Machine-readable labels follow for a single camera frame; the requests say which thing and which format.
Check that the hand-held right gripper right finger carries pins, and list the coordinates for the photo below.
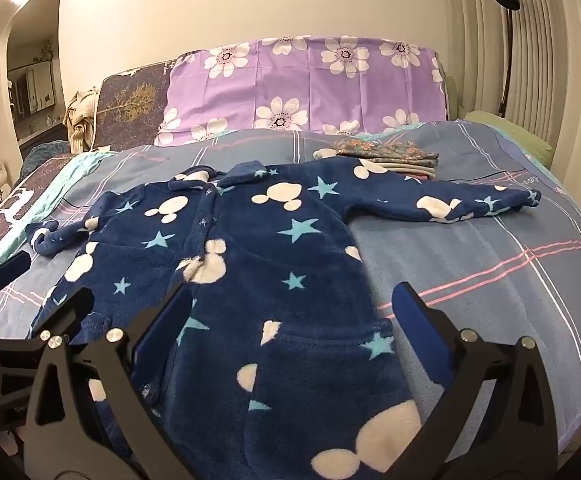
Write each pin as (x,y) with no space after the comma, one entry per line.
(420,330)

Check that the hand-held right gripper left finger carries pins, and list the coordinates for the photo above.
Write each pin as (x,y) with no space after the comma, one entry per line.
(165,325)

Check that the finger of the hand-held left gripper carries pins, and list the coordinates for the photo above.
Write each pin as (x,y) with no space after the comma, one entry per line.
(10,267)
(73,310)

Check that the blue fleece star pajama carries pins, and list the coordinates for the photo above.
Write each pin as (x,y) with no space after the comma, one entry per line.
(280,270)

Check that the stack of folded clothes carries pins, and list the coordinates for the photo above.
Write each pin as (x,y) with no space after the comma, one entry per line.
(410,166)

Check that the teal knit blanket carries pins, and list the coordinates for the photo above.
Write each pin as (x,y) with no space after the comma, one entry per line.
(45,155)

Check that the turquoise sheet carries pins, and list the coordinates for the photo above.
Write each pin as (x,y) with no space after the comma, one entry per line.
(78,165)

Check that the pink folded cloth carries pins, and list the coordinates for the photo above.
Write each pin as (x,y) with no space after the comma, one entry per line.
(420,176)

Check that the beige striped cloth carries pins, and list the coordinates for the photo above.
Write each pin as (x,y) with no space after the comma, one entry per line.
(80,115)

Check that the white cabinet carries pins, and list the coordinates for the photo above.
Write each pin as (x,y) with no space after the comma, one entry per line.
(33,90)

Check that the floral folded cloth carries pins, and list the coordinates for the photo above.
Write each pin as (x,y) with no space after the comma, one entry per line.
(385,149)

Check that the dark tree print cushion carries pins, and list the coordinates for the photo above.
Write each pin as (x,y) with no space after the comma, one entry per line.
(130,105)

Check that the green bed sheet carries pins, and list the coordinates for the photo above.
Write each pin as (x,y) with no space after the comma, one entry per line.
(510,130)

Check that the purple floral pillow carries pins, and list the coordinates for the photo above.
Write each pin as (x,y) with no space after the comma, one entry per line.
(310,85)

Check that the white pleated curtain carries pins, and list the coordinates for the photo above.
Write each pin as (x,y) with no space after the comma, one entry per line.
(545,50)

